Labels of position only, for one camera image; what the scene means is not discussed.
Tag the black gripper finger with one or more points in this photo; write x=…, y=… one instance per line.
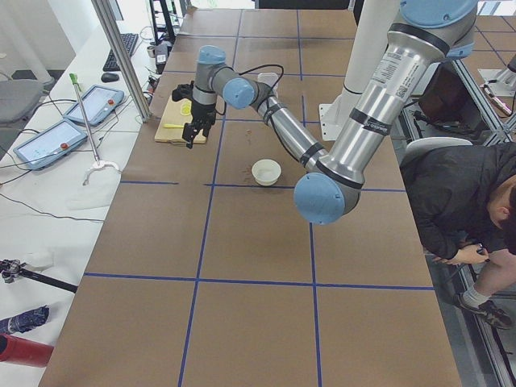
x=206, y=126
x=188, y=135

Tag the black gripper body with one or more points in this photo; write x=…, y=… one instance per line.
x=199, y=112

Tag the clear plastic egg box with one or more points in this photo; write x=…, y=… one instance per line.
x=268, y=78

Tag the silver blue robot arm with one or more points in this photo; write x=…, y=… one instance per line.
x=396, y=42

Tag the wooden cutting board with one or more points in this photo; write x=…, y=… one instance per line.
x=173, y=119

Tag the yellow plastic knife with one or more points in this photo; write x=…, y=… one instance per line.
x=173, y=126

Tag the yellow lemon slices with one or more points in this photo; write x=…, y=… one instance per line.
x=185, y=108

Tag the white ceramic bowl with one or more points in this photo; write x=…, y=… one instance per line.
x=266, y=172

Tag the far blue teach pendant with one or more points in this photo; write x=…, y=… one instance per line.
x=99, y=102

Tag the blue teach pendant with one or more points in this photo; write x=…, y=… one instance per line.
x=99, y=102
x=50, y=145

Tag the silver reacher grabber tool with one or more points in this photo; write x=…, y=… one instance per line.
x=98, y=164

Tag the black computer mouse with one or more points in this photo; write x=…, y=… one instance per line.
x=108, y=77

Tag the near blue teach pendant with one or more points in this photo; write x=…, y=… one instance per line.
x=50, y=145

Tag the grey office chair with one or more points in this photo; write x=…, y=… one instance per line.
x=19, y=99

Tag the black tripod leg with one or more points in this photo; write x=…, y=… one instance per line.
x=11, y=270

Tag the folded dark blue umbrella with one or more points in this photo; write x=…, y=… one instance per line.
x=25, y=321

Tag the person in black jacket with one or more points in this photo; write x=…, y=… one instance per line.
x=463, y=201

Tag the red cylinder bottle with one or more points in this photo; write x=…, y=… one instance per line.
x=15, y=350

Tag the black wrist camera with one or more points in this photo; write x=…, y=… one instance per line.
x=183, y=91

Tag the aluminium frame post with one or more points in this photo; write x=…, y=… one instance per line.
x=110, y=27

